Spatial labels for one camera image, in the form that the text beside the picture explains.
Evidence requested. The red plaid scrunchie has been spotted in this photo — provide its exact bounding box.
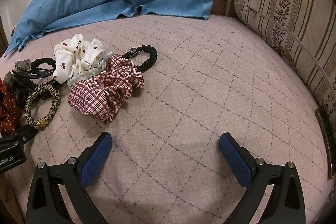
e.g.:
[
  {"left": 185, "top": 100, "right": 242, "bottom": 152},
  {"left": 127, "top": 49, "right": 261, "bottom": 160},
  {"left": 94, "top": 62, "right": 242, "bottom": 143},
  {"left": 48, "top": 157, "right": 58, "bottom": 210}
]
[{"left": 68, "top": 54, "right": 145, "bottom": 124}]

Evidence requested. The dark hair claw clip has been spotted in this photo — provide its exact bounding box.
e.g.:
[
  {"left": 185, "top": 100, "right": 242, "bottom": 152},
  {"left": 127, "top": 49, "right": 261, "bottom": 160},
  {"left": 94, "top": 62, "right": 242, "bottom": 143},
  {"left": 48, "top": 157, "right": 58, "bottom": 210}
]
[{"left": 12, "top": 67, "right": 55, "bottom": 88}]

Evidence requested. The grey sheer scrunchie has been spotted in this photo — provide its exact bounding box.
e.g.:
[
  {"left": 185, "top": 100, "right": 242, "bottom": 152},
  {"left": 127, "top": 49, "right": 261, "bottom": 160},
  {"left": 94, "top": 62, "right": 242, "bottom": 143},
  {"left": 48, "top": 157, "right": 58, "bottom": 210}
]
[{"left": 3, "top": 59, "right": 32, "bottom": 88}]

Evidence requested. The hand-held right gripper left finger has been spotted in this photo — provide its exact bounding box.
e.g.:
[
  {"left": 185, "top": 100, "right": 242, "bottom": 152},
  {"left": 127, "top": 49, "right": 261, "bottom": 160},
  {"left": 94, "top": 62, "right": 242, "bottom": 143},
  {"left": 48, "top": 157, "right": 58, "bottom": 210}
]
[{"left": 26, "top": 132, "right": 113, "bottom": 224}]

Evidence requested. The brass curved rail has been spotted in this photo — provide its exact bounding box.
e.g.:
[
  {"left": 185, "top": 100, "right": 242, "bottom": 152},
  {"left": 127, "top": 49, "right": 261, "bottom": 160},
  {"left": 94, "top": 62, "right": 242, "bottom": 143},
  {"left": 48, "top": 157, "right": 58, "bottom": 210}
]
[{"left": 314, "top": 108, "right": 336, "bottom": 180}]

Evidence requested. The black hair tie rhinestone ball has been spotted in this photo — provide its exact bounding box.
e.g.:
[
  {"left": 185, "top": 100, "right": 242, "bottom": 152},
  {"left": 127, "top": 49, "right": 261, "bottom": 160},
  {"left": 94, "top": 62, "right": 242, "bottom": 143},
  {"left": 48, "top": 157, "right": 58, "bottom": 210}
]
[{"left": 122, "top": 45, "right": 158, "bottom": 73}]

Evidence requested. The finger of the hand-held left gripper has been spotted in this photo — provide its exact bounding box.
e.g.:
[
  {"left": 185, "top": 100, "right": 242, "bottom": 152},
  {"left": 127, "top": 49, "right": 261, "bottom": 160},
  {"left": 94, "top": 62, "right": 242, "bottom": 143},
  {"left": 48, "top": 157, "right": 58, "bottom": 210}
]
[{"left": 14, "top": 124, "right": 36, "bottom": 148}]

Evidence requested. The striped floral cushion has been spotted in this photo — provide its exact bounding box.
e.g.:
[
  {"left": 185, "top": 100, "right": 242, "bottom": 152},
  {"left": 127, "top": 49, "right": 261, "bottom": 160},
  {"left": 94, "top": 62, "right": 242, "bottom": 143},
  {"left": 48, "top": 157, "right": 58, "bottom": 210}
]
[{"left": 234, "top": 0, "right": 336, "bottom": 123}]

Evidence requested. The red polka dot scrunchie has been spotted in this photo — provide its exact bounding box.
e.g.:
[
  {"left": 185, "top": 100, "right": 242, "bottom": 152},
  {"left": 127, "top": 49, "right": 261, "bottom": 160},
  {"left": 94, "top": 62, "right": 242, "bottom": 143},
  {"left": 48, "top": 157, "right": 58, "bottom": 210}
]
[{"left": 0, "top": 80, "right": 24, "bottom": 137}]

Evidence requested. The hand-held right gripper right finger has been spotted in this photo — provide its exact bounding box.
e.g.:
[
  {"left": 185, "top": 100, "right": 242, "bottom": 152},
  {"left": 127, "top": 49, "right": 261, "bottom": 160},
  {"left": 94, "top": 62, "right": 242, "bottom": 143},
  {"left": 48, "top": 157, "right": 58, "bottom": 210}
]
[{"left": 219, "top": 133, "right": 306, "bottom": 224}]

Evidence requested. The leopard hair tie gold ball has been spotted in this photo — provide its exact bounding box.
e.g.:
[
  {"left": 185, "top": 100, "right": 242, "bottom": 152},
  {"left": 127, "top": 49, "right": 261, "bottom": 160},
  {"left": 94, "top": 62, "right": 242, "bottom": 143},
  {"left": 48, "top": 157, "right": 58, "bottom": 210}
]
[{"left": 25, "top": 84, "right": 61, "bottom": 131}]

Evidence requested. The pale bead bracelet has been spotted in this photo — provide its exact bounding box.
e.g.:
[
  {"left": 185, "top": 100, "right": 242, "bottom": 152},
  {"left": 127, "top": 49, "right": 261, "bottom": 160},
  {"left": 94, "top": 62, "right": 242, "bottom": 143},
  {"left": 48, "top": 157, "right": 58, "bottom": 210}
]
[{"left": 67, "top": 51, "right": 115, "bottom": 87}]

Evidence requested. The black velvet scrunchie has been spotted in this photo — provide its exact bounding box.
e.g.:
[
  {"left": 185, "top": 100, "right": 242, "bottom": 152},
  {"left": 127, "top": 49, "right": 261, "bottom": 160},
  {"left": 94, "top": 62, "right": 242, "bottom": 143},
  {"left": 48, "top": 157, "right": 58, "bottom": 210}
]
[{"left": 31, "top": 58, "right": 55, "bottom": 75}]

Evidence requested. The upholstered sofa part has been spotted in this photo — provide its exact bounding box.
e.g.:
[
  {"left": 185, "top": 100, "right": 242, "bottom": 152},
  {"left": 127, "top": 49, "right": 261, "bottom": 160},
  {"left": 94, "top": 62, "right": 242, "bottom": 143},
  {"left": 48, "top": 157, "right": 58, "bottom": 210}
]
[{"left": 210, "top": 0, "right": 232, "bottom": 17}]

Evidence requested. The white cherry print scrunchie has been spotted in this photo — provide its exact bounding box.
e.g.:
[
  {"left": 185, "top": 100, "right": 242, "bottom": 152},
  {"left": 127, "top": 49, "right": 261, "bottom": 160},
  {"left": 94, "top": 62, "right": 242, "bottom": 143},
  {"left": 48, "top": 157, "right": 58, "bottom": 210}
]
[{"left": 53, "top": 33, "right": 109, "bottom": 84}]

